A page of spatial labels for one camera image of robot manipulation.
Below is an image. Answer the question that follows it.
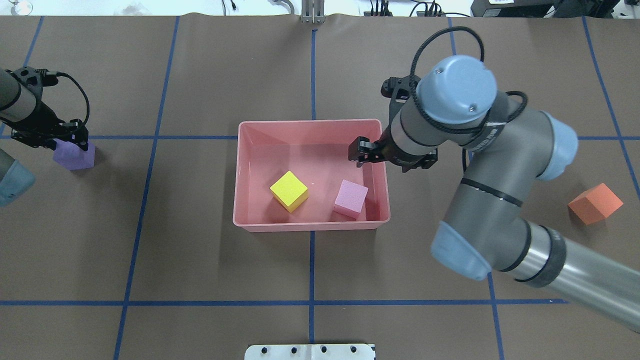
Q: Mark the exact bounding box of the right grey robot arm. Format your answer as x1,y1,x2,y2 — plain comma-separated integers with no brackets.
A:
349,55,640,332

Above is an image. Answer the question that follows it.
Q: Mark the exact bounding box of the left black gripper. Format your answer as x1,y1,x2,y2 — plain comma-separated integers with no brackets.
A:
11,119,90,152

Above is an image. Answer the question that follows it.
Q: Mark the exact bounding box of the pink foam block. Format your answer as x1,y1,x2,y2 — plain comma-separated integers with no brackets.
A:
333,179,369,219

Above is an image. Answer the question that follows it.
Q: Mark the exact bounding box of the grey metal camera post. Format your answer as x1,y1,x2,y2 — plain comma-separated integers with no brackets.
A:
300,0,326,25

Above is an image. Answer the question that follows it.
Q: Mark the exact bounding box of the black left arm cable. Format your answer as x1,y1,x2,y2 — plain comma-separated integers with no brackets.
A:
35,70,91,131

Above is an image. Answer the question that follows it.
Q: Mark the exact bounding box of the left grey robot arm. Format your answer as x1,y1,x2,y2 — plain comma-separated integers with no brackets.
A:
0,66,96,171

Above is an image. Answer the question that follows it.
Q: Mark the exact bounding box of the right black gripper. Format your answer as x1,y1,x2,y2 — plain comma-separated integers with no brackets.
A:
348,131,439,173

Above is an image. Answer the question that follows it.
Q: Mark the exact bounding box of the white metal base plate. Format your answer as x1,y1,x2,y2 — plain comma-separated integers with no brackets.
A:
244,343,377,360

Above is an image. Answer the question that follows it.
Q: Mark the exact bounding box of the orange foam block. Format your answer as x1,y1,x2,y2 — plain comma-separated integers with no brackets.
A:
567,183,624,225

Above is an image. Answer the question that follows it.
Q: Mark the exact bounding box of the yellow foam block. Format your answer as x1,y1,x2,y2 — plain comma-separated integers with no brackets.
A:
269,171,309,214

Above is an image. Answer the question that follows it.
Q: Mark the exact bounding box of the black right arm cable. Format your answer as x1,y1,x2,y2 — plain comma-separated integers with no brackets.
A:
381,26,529,136

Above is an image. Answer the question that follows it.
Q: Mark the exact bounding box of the pink plastic bin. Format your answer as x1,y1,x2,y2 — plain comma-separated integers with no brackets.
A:
232,119,391,233

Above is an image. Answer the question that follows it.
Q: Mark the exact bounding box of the purple foam block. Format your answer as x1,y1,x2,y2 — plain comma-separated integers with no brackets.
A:
52,139,96,171

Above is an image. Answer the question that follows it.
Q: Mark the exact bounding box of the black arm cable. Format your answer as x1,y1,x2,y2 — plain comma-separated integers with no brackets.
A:
35,70,91,131
381,26,529,136

